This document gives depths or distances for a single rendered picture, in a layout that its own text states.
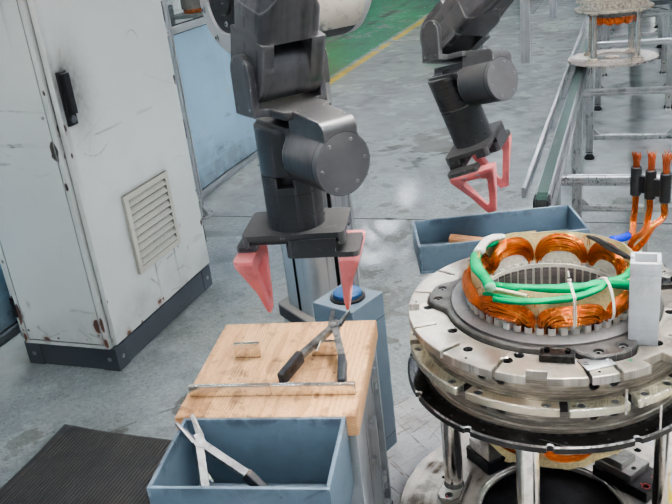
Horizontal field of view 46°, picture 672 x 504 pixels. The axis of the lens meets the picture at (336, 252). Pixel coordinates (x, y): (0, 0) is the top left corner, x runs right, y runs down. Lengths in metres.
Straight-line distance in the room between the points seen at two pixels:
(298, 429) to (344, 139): 0.30
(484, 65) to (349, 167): 0.43
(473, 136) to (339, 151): 0.48
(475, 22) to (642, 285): 0.46
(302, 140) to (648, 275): 0.35
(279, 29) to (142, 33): 2.63
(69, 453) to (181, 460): 1.99
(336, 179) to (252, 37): 0.14
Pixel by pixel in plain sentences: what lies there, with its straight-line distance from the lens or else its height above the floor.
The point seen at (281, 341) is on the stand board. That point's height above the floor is 1.07.
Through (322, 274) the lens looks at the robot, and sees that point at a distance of 1.28.
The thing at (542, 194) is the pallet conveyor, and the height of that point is 0.76.
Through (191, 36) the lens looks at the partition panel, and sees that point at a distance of 4.71.
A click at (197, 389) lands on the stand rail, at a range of 0.87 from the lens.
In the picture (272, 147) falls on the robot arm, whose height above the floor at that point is 1.33.
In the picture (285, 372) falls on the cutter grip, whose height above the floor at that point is 1.08.
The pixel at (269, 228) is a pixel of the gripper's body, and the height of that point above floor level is 1.24.
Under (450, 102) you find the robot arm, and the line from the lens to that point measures 1.14.
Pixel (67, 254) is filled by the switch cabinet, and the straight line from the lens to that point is 3.07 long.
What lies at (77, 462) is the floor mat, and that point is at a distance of 2.76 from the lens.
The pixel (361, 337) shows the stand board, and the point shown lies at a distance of 0.93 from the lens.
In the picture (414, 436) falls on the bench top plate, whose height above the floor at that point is 0.78.
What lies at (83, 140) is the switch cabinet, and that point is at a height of 0.89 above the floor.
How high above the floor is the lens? 1.52
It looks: 23 degrees down
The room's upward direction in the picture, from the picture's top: 7 degrees counter-clockwise
